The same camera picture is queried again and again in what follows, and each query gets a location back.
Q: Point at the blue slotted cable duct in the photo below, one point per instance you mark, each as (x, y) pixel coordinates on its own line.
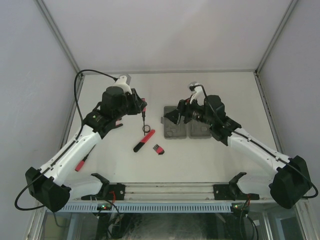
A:
(124, 207)

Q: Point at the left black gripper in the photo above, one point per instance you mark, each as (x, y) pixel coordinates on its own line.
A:
(138, 104)

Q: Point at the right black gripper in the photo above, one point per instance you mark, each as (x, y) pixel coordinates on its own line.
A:
(183, 111)

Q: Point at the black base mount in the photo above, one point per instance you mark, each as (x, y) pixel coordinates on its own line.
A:
(116, 192)
(225, 192)

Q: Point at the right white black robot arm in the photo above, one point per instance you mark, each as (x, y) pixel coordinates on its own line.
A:
(287, 180)

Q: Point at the short red black screwdriver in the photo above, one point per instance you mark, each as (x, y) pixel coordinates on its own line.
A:
(144, 117)

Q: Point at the black tape roll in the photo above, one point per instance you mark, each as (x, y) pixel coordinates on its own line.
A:
(146, 128)

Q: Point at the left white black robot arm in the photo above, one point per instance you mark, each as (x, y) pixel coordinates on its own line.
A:
(95, 126)

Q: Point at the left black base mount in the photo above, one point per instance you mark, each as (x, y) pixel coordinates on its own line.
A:
(116, 192)

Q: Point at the grey plastic tool case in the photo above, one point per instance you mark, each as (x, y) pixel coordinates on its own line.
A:
(192, 130)

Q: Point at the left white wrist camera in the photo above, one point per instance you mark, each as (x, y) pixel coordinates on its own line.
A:
(123, 82)

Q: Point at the red black utility knife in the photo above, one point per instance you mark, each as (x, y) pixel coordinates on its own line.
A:
(143, 141)

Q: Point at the long red black screwdriver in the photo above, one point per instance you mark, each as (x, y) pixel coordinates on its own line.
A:
(82, 162)

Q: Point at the red black pliers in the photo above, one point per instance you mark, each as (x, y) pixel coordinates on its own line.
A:
(117, 124)

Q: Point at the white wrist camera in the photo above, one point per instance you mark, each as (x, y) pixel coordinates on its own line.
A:
(123, 82)
(196, 90)

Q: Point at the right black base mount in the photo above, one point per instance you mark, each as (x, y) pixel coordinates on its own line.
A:
(225, 192)

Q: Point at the aluminium front rail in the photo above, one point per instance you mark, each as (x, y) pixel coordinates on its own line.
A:
(170, 191)

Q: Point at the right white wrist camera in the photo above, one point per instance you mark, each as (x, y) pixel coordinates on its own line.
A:
(196, 90)

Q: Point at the red hex key set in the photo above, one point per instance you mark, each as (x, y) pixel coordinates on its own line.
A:
(158, 149)

